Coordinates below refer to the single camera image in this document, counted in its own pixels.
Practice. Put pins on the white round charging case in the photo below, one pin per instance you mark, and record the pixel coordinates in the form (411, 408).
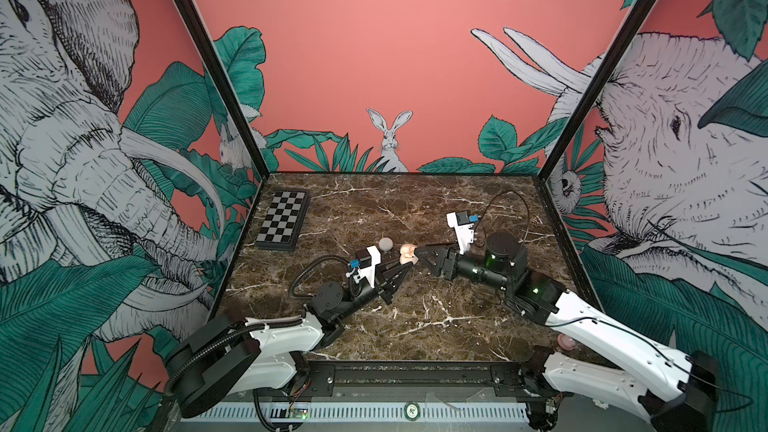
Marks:
(385, 244)

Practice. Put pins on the black white checkerboard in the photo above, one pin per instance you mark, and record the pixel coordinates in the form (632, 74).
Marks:
(283, 221)

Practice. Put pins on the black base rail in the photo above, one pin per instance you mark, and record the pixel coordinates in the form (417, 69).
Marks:
(420, 379)

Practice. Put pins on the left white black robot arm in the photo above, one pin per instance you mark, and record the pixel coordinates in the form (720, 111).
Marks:
(233, 353)

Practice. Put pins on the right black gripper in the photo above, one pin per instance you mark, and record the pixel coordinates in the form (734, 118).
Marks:
(451, 264)

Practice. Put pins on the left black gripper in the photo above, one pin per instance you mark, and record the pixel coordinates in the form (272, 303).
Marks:
(383, 279)

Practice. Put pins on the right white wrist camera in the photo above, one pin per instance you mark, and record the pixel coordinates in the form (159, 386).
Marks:
(463, 224)

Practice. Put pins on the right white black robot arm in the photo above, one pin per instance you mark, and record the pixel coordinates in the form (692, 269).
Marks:
(666, 387)

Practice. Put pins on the pink earbuds charging case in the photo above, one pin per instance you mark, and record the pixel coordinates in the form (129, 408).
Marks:
(408, 254)

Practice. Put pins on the white perforated vent strip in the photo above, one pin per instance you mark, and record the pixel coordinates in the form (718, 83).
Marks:
(391, 412)

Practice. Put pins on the pink open case at edge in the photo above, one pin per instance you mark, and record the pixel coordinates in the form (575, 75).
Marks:
(566, 342)

